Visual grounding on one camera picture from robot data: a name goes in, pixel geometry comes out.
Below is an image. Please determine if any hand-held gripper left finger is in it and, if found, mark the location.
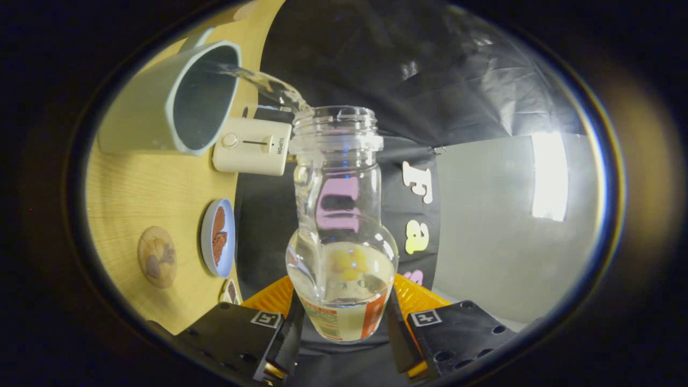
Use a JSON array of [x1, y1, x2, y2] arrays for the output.
[[171, 275, 305, 385]]

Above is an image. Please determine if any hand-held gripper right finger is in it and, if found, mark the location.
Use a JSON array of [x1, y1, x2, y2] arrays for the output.
[[387, 273, 518, 383]]

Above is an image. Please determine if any round wooden coaster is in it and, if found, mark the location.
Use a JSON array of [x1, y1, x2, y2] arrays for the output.
[[137, 226, 178, 289]]

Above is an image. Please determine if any clear juice bottle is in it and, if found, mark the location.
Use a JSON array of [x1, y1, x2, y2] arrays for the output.
[[285, 105, 399, 343]]

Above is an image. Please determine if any pale green cup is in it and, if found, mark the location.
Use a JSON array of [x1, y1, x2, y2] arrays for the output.
[[97, 26, 242, 157]]

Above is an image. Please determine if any blue plate with brown bread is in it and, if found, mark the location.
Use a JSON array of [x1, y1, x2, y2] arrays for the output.
[[200, 198, 236, 278]]

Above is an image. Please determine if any wooden table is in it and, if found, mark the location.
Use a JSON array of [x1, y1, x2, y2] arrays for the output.
[[85, 0, 286, 335]]

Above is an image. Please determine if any cream toaster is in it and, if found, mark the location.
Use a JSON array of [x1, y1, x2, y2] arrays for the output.
[[212, 105, 294, 177]]

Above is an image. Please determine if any black backdrop cloth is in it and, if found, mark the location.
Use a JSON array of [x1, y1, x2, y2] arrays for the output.
[[234, 0, 586, 385]]

